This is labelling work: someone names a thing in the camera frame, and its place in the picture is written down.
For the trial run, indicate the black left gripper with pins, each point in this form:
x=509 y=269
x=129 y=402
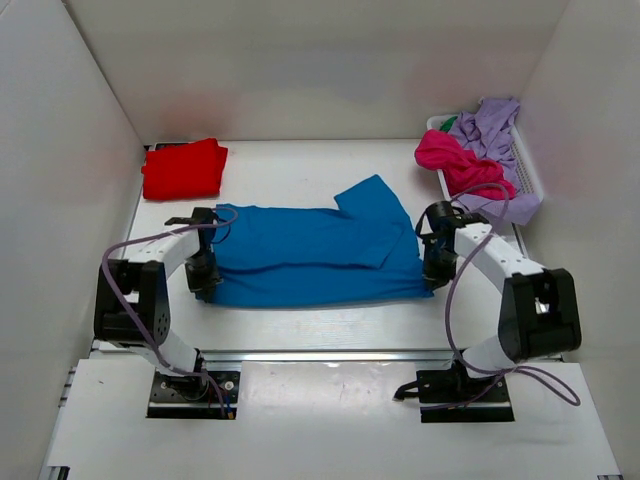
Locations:
x=208 y=282

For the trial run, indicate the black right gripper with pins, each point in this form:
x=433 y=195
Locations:
x=434 y=278

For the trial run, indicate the blue t shirt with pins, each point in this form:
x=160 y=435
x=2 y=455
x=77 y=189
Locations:
x=363 y=250

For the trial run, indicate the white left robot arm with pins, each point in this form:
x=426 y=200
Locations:
x=132 y=309

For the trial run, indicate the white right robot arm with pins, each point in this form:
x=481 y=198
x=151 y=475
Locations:
x=538 y=315

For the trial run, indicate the pink t shirt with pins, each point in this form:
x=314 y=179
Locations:
x=462 y=169

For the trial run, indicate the red folded t shirt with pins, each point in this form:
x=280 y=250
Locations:
x=184 y=172

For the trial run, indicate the white plastic basket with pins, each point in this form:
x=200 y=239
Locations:
x=525 y=172

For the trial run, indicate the green t shirt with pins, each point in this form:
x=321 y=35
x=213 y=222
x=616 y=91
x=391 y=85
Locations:
x=447 y=124

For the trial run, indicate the lavender t shirt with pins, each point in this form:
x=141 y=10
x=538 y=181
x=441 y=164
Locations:
x=488 y=133

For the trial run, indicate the aluminium table edge rail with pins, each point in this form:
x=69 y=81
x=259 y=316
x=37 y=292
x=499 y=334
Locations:
x=304 y=174

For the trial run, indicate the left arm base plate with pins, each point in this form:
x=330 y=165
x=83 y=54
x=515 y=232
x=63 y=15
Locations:
x=172 y=397

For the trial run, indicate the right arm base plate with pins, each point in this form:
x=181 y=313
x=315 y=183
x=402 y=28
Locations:
x=450 y=397

